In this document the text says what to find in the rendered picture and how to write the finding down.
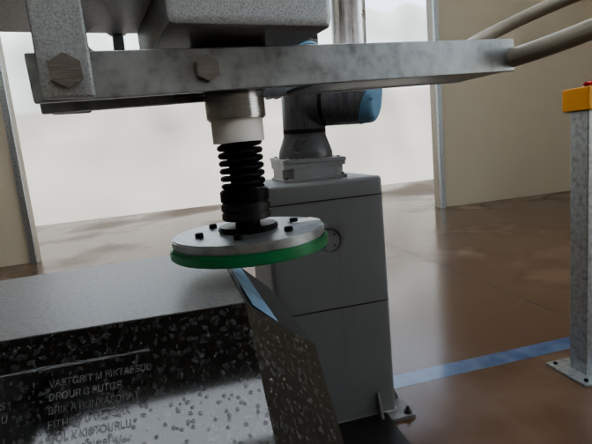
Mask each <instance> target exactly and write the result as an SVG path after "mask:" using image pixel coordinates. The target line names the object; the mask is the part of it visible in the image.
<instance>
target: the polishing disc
mask: <svg viewBox="0 0 592 444"><path fill-rule="evenodd" d="M289 218H294V217H268V218H265V219H260V222H261V223H260V224H257V225H253V226H236V225H235V223H232V222H222V223H217V228H214V229H210V228H209V225H207V226H200V227H197V228H194V229H190V230H188V231H185V232H183V233H179V234H177V235H176V236H174V237H173V239H172V247H171V248H170V250H169V251H170V257H171V260H172V262H174V263H176V264H178V265H180V266H183V267H188V268H194V269H210V270H218V269H237V268H247V267H255V266H262V265H267V264H273V263H281V262H285V261H290V260H293V259H297V258H300V257H303V256H306V255H311V254H313V253H314V252H317V251H319V250H320V249H322V248H324V247H325V246H326V245H327V243H328V232H327V231H326V230H325V229H324V224H323V223H322V222H321V221H320V220H314V221H307V222H300V223H294V224H293V223H290V222H287V221H290V219H289ZM285 226H292V228H293V231H291V232H285V231H284V227H285ZM200 232H202V233H203V238H199V239H196V238H195V233H200ZM235 234H241V235H242V240H233V236H234V235H235Z"/></svg>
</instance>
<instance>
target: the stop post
mask: <svg viewBox="0 0 592 444"><path fill-rule="evenodd" d="M562 112H564V113H566V112H571V262H570V358H566V359H558V360H554V361H550V362H546V363H545V364H546V365H547V366H549V367H551V368H552V369H554V370H556V371H558V372H559V373H561V374H563V375H564V376H566V377H568V378H569V379H571V380H573V381H575V382H577V383H579V384H581V385H582V386H583V387H585V388H589V387H592V85H584V86H583V87H578V88H573V89H568V90H564V91H562Z"/></svg>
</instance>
